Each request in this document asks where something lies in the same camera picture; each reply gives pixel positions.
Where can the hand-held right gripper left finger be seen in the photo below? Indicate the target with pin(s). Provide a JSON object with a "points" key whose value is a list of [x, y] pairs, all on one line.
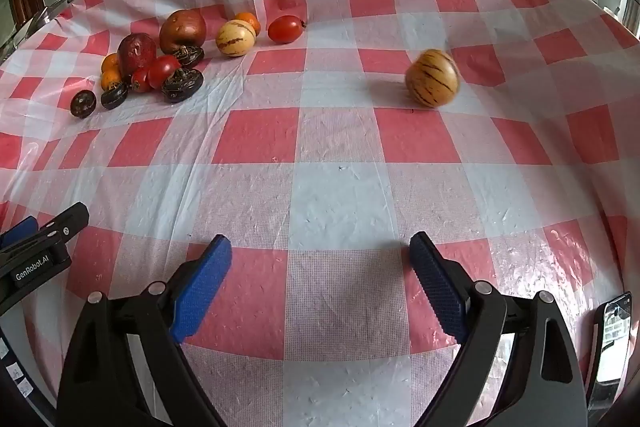
{"points": [[202, 292]]}

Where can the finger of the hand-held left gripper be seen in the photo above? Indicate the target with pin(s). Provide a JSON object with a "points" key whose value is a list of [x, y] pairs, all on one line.
{"points": [[20, 229], [67, 221]]}

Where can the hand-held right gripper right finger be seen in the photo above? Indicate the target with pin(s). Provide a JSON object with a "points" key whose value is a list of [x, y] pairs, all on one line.
{"points": [[440, 292]]}

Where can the orange tangerine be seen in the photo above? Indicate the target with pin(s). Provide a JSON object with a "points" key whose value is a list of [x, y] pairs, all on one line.
{"points": [[108, 81], [110, 64], [250, 21]]}

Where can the red tomato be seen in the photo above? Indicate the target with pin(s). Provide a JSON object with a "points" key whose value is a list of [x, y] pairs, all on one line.
{"points": [[162, 70], [140, 80], [286, 30]]}

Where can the striped orange pepino melon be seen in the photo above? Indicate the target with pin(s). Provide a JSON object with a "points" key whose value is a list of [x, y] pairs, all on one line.
{"points": [[432, 78]]}

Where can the red white checkered tablecloth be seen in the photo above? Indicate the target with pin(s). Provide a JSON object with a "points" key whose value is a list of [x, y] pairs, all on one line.
{"points": [[325, 197]]}

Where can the black smartphone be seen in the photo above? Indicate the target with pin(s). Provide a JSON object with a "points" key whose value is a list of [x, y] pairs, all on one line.
{"points": [[612, 342]]}

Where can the dark red pomegranate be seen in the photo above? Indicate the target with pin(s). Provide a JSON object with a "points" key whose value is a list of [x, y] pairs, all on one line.
{"points": [[136, 53]]}

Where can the brown pomegranate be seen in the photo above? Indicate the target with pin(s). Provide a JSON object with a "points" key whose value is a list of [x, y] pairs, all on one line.
{"points": [[182, 29]]}

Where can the striped pale yellow pepino melon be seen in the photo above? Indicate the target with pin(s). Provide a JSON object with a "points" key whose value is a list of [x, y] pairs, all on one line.
{"points": [[235, 39]]}

